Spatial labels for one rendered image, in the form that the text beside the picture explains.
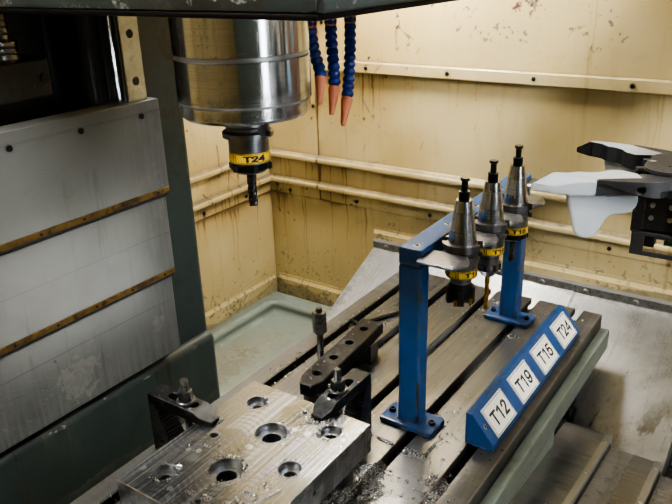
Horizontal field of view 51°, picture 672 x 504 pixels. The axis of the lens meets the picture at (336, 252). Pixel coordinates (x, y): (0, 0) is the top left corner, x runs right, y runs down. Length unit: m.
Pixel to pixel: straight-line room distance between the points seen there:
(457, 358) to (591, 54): 0.74
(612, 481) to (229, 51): 1.06
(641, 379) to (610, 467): 0.27
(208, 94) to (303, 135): 1.34
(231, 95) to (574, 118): 1.10
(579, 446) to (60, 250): 1.04
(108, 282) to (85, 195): 0.17
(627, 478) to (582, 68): 0.87
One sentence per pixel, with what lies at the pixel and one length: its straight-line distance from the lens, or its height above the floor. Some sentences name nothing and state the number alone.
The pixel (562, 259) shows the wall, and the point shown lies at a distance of 1.86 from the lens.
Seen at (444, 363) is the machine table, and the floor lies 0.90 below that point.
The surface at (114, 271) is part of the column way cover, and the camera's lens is 1.35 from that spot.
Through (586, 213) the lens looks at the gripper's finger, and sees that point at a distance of 0.68.
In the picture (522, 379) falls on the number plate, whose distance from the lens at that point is 1.32.
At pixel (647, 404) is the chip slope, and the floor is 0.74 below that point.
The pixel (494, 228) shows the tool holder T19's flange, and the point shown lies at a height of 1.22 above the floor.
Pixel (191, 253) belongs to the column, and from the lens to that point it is 1.53.
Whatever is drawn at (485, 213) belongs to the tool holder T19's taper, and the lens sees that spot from 1.20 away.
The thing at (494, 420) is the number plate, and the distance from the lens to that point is 1.22.
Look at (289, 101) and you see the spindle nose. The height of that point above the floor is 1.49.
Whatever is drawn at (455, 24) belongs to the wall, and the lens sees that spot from 1.83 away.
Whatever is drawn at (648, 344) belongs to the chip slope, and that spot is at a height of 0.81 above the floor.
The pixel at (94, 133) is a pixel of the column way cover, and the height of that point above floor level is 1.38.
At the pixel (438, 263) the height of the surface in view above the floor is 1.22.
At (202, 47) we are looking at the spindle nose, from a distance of 0.81.
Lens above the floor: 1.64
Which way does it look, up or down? 23 degrees down
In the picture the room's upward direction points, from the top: 2 degrees counter-clockwise
